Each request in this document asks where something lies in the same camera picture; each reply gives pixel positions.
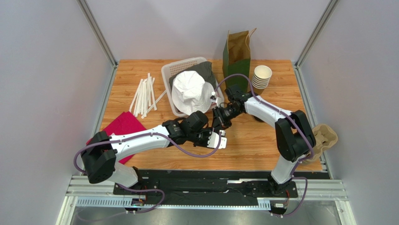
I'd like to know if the beige cup carrier tray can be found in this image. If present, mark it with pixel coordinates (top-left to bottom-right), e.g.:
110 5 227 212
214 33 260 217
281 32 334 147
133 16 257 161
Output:
303 124 338 164

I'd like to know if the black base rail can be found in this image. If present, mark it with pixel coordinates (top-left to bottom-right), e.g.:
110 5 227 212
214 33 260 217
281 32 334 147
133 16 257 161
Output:
112 168 331 216

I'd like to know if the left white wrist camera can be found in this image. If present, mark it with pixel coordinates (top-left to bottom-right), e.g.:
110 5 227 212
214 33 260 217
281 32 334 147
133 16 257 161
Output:
206 130 227 149

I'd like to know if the green paper bag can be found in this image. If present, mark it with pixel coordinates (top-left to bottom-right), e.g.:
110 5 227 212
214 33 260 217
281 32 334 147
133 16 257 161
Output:
222 29 256 77

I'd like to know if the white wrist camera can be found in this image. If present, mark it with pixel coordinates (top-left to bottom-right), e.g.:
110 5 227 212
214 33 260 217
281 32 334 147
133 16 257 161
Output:
210 91 220 105
206 130 227 149

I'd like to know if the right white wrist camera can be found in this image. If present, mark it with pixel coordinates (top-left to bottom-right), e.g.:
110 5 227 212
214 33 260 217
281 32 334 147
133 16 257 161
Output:
210 91 220 105

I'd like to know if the white bucket hat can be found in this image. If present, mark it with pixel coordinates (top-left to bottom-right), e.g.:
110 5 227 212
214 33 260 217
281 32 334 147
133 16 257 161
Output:
171 71 214 115

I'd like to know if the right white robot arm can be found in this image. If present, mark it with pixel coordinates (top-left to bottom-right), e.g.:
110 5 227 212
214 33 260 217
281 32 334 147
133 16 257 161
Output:
212 85 316 193

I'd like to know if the stack of paper cups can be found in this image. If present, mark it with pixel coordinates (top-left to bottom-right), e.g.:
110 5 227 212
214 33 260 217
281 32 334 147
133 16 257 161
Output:
251 65 273 95

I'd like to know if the red cloth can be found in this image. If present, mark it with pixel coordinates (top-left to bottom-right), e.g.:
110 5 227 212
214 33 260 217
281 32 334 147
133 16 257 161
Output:
86 111 148 165

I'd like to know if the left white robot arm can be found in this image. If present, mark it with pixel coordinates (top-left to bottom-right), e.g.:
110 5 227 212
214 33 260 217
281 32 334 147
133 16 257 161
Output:
74 111 223 187

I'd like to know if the olive green cloth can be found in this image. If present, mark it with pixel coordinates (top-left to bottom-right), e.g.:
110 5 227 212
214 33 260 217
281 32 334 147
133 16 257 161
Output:
169 61 217 89

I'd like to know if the white plastic basket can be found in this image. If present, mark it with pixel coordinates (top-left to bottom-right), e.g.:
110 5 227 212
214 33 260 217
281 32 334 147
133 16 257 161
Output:
161 57 224 117

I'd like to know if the bundle of white straws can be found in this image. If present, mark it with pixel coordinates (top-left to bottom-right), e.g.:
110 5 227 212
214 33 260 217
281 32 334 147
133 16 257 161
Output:
129 73 167 119

